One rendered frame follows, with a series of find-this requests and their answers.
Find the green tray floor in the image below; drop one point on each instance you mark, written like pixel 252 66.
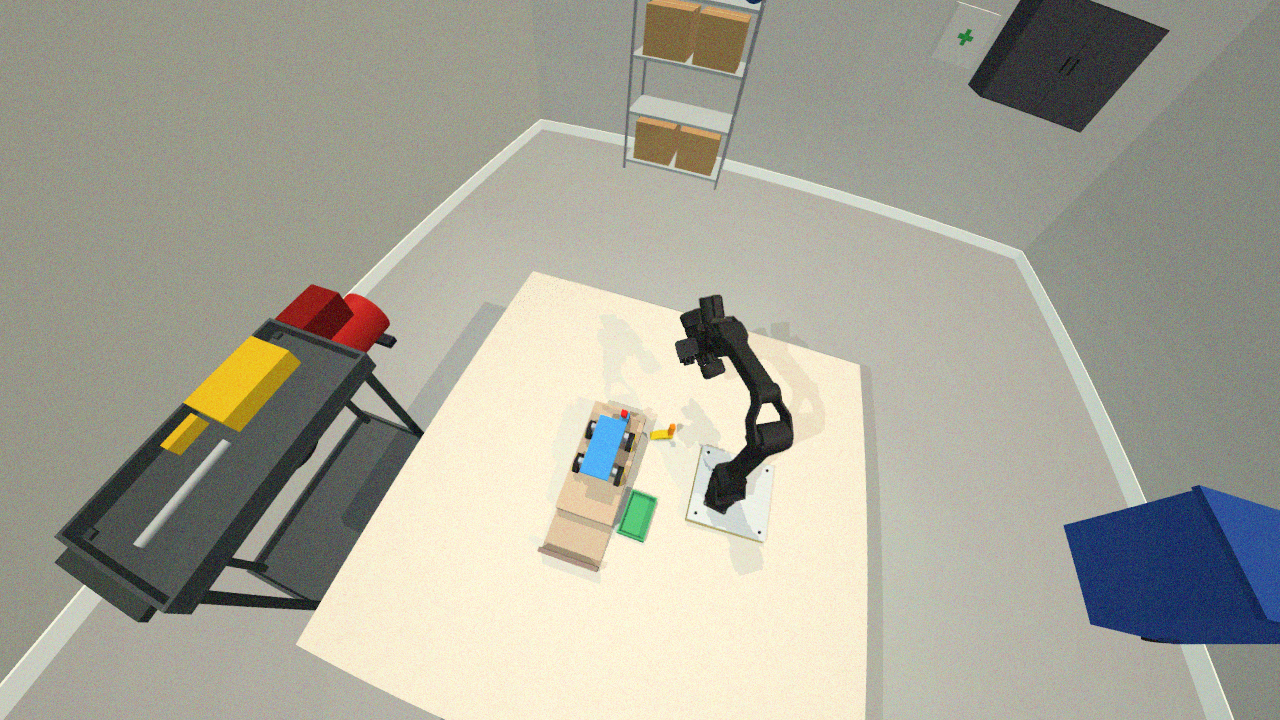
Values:
pixel 637 515

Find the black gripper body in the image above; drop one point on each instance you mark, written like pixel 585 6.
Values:
pixel 714 366

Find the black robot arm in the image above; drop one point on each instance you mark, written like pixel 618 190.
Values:
pixel 727 336

